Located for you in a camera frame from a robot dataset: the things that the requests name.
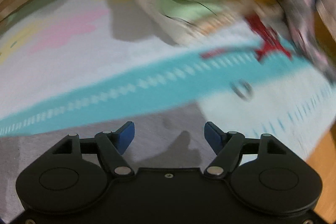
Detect flower print blanket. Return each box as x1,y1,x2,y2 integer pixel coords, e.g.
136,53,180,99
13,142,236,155
0,0,336,161

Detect red plastic object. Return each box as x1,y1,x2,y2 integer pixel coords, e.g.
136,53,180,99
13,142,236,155
201,14,292,63

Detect grey pink patterned cloth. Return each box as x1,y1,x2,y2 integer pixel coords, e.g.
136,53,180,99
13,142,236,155
273,0,336,81

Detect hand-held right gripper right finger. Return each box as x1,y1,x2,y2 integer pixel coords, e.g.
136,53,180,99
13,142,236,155
204,121,287,177

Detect metal ring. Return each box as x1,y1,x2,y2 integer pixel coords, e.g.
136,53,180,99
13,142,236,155
230,79,254,102

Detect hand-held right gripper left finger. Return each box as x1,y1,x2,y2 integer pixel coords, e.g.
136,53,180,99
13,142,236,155
51,121,135,177

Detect grey pants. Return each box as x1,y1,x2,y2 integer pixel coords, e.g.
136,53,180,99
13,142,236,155
0,103,218,218

